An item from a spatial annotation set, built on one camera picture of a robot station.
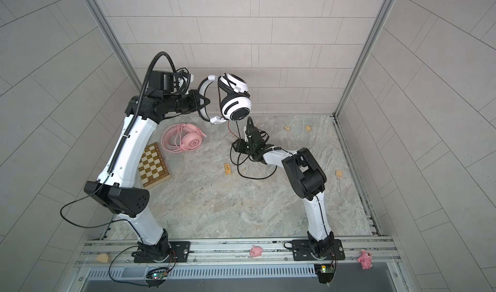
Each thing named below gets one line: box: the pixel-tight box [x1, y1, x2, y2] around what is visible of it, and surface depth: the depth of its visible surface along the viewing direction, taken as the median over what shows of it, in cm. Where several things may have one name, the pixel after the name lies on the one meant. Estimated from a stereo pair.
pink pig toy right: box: [357, 248, 373, 270], surface depth 69 cm
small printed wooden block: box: [224, 163, 232, 176], surface depth 95 cm
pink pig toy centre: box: [249, 244, 263, 258], surface depth 72 cm
